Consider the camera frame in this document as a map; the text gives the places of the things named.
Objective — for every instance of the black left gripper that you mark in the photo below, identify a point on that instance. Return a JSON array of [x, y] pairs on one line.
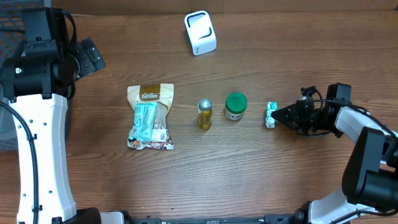
[[90, 55]]

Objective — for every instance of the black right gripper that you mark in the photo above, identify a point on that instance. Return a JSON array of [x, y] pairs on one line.
[[293, 120]]

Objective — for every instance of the small teal white carton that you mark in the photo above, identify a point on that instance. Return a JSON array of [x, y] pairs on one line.
[[270, 121]]

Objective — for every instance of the green white yogurt cup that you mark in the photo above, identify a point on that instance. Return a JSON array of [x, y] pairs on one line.
[[235, 106]]

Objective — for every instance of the yellow liquid glass bottle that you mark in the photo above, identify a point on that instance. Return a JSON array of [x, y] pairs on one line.
[[204, 113]]

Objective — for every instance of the teal snack packet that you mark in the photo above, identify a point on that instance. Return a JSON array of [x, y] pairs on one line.
[[144, 117]]

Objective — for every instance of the brown white snack bag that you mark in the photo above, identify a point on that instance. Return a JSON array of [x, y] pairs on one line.
[[163, 94]]

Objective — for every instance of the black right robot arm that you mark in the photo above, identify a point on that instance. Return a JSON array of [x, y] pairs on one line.
[[369, 183]]

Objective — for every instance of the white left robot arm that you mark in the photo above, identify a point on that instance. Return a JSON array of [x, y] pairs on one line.
[[46, 196]]

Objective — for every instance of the white barcode scanner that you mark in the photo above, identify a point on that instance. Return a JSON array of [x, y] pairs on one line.
[[200, 32]]

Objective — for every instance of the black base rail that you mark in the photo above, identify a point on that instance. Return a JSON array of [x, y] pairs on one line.
[[123, 217]]

